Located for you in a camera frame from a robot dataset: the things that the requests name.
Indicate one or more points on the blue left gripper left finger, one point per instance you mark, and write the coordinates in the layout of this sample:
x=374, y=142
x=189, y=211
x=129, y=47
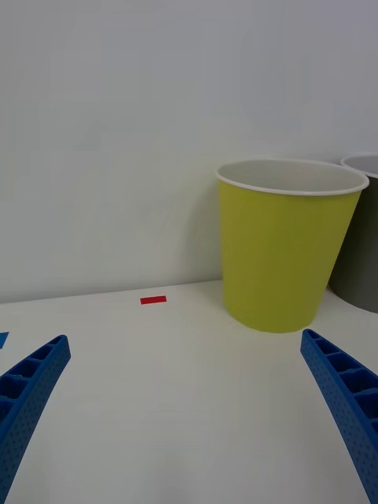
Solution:
x=27, y=401

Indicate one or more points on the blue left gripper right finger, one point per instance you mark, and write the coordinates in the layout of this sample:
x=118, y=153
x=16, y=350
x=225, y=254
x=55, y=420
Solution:
x=350, y=405

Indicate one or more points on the grey plastic bin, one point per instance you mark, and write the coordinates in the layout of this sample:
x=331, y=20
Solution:
x=358, y=256

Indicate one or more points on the yellow-green plastic bin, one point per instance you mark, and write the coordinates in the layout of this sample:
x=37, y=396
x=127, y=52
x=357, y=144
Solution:
x=275, y=260

